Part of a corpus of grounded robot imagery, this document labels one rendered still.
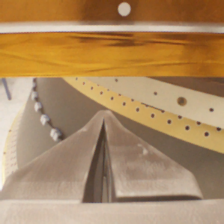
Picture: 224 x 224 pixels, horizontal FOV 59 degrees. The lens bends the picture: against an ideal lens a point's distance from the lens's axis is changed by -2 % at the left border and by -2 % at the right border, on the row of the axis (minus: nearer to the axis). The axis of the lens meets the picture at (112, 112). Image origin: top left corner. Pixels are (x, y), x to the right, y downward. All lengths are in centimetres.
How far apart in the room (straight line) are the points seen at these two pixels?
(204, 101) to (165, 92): 6
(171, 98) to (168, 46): 12
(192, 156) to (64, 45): 28
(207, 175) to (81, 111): 30
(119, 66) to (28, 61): 9
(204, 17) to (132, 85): 17
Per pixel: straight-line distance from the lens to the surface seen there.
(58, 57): 21
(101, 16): 20
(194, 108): 31
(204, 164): 38
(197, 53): 23
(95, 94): 46
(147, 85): 32
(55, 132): 56
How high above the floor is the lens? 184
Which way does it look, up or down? 34 degrees down
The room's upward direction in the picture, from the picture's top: straight up
